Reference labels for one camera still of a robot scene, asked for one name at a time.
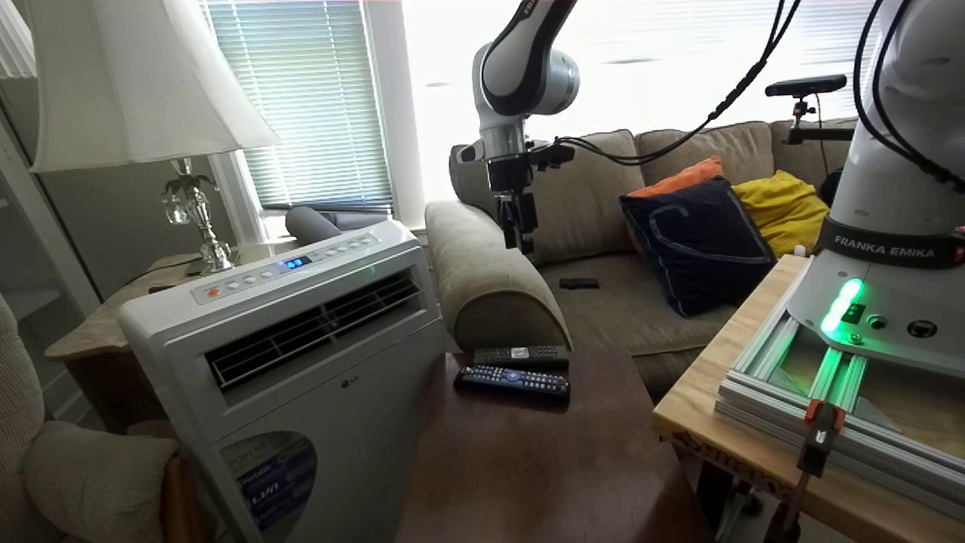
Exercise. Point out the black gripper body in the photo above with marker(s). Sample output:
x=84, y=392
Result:
x=513, y=181

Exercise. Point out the black remote with grey pad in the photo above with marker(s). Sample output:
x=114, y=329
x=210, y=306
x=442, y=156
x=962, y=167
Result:
x=523, y=353

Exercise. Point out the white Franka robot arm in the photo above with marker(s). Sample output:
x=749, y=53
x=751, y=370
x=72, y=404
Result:
x=523, y=70

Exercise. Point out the beige couch back cushion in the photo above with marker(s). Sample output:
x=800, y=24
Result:
x=590, y=200
x=809, y=156
x=725, y=147

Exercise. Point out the beige fabric couch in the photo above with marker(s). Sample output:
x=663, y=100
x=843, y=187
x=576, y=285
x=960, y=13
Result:
x=604, y=302

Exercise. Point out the black remote with many buttons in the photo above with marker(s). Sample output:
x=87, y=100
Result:
x=513, y=386

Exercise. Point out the small black object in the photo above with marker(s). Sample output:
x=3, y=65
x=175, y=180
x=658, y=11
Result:
x=581, y=285

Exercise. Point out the orange throw pillow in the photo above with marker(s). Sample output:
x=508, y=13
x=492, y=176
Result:
x=690, y=180

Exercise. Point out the white window blinds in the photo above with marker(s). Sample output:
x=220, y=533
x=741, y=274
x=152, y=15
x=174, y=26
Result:
x=304, y=100

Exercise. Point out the dark wooden side table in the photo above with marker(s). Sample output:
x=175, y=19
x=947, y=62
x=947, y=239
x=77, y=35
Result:
x=523, y=463

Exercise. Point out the light wooden robot table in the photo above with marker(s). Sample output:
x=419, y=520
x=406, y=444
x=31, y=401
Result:
x=703, y=404

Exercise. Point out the yellow blanket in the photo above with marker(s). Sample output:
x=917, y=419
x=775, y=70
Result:
x=786, y=213

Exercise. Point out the white portable air conditioner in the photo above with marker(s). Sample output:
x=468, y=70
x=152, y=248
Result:
x=304, y=404

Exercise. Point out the table lamp with white shade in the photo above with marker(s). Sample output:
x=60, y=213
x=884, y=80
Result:
x=132, y=80

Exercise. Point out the wooden end table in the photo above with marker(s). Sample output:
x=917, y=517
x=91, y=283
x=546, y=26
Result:
x=101, y=333

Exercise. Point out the white shelf unit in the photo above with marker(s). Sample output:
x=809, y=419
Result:
x=31, y=261

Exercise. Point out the beige armchair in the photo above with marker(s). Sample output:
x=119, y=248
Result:
x=71, y=473

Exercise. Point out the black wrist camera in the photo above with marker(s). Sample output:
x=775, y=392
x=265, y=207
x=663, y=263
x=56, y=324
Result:
x=553, y=156

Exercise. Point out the aluminium base frame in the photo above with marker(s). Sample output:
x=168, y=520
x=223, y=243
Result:
x=763, y=398

